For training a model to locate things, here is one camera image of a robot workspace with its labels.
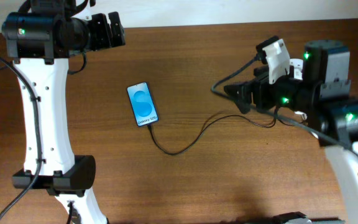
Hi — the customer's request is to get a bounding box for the blue Galaxy smartphone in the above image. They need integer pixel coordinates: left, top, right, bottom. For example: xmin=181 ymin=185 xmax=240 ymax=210
xmin=127 ymin=82 xmax=159 ymax=127

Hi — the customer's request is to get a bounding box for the white power strip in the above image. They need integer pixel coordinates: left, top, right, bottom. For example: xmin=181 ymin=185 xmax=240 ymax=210
xmin=290 ymin=58 xmax=303 ymax=71

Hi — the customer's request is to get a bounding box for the white charger adapter plug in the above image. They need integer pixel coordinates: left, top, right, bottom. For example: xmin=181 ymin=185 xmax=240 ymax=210
xmin=293 ymin=68 xmax=303 ymax=80

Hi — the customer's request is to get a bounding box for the black USB charging cable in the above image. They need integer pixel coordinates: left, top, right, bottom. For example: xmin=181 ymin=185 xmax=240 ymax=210
xmin=147 ymin=105 xmax=295 ymax=156

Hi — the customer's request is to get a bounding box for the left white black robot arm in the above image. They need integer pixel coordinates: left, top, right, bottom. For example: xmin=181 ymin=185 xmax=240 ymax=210
xmin=2 ymin=1 xmax=125 ymax=223

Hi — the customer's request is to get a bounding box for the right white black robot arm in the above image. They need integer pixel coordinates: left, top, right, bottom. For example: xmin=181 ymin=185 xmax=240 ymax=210
xmin=224 ymin=37 xmax=358 ymax=223

